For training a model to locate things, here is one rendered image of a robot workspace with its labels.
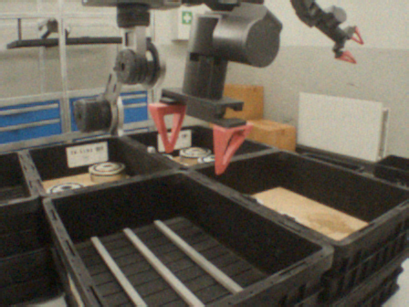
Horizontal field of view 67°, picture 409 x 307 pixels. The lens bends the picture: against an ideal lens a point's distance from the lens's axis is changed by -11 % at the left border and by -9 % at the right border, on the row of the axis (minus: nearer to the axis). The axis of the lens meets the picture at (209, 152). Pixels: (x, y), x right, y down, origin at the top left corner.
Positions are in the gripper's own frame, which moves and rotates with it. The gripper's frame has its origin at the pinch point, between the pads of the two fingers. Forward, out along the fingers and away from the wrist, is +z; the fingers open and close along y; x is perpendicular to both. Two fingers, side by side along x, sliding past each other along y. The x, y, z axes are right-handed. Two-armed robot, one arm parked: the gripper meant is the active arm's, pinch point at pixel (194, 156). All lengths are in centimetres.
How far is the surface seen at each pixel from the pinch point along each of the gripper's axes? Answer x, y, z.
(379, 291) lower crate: 21.7, 30.4, 21.1
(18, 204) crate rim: -16.2, -25.1, 14.2
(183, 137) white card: 50, -44, 17
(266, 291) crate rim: -8.9, 18.9, 7.5
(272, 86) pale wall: 359, -168, 29
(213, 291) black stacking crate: -1.8, 8.4, 18.6
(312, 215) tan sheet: 31.7, 10.6, 16.4
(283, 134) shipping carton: 307, -117, 72
